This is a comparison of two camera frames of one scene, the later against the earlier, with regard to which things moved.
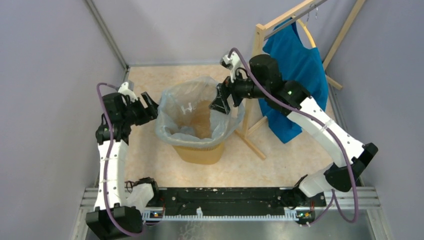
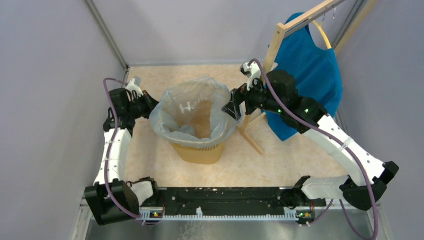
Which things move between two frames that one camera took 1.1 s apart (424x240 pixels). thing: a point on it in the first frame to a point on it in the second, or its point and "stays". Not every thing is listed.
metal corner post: (108, 36) stays
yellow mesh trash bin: (202, 156) stays
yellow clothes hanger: (312, 39) to (327, 38)
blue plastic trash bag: (184, 118) stays
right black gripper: (220, 103) to (233, 107)
